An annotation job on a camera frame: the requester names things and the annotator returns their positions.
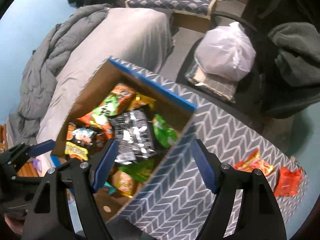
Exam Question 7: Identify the black office chair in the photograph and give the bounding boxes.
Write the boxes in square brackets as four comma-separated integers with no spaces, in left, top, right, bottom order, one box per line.
[210,0,320,120]

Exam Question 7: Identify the green snack packet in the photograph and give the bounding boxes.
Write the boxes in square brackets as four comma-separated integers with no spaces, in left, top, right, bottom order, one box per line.
[152,114,179,148]
[119,159,155,183]

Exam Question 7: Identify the red yellow fries snack packet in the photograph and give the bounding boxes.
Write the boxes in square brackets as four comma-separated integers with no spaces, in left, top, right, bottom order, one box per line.
[232,149,275,177]

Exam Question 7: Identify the grey comforter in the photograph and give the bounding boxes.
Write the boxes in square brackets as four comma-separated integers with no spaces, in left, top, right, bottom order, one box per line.
[9,5,110,140]

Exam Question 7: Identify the small purple object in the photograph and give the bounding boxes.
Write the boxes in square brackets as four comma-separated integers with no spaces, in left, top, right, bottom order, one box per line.
[32,158,43,172]

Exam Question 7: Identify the gold snack packet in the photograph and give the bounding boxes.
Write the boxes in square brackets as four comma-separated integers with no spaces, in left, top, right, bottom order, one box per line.
[129,93,157,110]

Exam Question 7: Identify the dark cartoon snack packet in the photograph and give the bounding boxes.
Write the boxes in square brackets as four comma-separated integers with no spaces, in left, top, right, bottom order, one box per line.
[67,122,97,147]

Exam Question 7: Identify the red-orange snack packet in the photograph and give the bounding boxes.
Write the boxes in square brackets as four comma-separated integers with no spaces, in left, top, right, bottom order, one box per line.
[274,166,303,197]

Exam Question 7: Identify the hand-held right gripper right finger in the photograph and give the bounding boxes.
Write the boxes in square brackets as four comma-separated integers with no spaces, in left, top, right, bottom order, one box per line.
[191,139,287,240]

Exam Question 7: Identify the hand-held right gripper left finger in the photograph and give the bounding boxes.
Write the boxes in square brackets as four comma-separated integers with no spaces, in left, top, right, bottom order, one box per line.
[21,138,119,240]

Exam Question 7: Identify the black snack packet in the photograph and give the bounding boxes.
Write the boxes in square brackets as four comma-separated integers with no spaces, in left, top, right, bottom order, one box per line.
[109,109,157,165]

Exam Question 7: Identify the orange yellow snack packet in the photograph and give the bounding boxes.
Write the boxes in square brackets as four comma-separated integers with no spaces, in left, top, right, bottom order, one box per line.
[111,170,140,198]

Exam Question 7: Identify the blue cardboard box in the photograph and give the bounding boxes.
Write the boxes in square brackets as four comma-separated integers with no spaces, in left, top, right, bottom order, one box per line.
[50,56,198,222]

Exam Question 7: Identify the grid-pattern cushion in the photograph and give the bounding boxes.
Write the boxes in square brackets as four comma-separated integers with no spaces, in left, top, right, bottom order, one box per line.
[184,60,238,103]

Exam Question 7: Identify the large teal snack packet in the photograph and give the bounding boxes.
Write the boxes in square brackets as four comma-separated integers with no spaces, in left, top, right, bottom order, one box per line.
[104,181,118,195]

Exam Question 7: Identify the white plastic bag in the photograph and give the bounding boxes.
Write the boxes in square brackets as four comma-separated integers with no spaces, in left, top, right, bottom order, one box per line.
[194,21,257,82]

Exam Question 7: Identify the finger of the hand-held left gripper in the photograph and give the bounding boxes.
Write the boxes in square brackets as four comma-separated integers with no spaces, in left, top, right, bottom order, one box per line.
[11,175,47,183]
[5,139,56,167]

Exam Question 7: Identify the checked quilted bench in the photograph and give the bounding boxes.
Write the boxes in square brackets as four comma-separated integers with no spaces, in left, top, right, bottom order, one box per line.
[125,0,218,33]

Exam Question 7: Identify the grey fleece jacket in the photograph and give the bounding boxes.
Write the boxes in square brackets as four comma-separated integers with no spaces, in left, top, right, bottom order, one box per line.
[260,21,320,119]

